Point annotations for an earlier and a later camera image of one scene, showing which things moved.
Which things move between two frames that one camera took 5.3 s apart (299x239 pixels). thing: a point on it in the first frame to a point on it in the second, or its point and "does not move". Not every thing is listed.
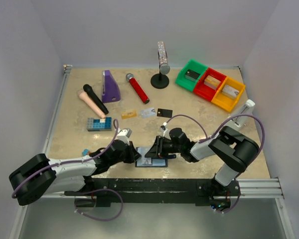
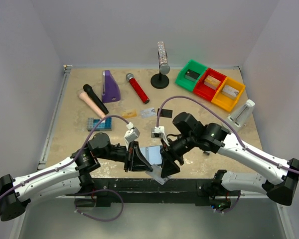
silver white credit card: (148, 112) does not move
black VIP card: (162, 112) does not move
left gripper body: (131, 152) to (127, 156)
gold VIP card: (128, 114) does not move
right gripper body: (159, 146) to (169, 153)
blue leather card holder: (146, 162) does not move
